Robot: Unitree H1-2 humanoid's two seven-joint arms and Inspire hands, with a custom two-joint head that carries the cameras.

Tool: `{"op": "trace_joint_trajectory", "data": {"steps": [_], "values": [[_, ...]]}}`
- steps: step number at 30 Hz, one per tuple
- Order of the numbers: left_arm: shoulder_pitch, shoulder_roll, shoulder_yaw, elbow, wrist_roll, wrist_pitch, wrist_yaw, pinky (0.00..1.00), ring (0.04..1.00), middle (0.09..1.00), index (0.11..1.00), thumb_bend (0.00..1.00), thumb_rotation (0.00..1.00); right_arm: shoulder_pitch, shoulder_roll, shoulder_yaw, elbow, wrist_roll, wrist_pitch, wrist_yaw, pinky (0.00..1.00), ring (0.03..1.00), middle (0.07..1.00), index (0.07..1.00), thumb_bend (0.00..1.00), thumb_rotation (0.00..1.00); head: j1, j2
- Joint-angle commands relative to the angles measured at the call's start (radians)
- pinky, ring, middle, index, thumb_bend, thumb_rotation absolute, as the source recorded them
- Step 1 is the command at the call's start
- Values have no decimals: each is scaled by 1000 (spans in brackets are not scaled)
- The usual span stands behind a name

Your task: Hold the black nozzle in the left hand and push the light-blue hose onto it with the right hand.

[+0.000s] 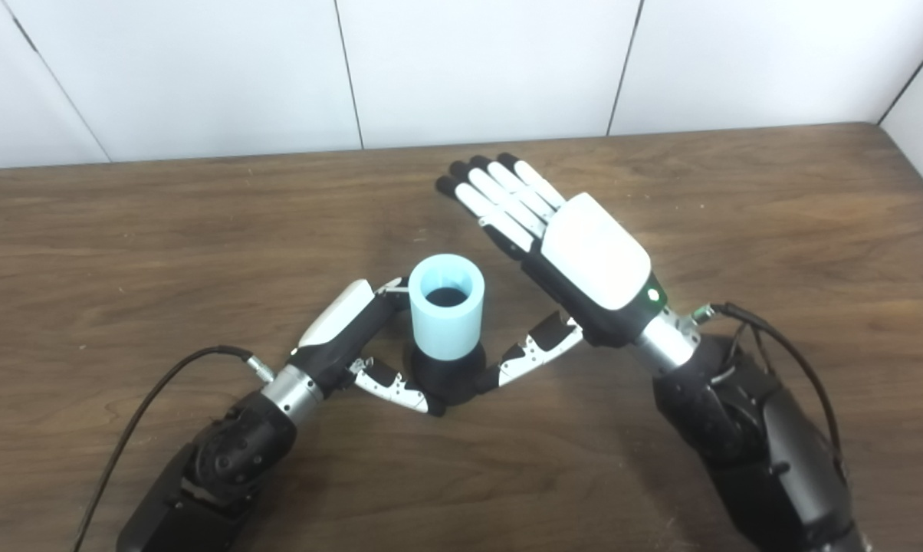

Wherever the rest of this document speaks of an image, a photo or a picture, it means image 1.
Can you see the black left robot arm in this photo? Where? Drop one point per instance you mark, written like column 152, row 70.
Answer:
column 216, row 475

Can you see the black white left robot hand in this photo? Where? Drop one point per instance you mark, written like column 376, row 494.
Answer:
column 339, row 330

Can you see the black flared nozzle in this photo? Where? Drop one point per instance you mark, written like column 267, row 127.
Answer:
column 446, row 379

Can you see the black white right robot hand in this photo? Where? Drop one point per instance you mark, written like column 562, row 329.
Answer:
column 596, row 261

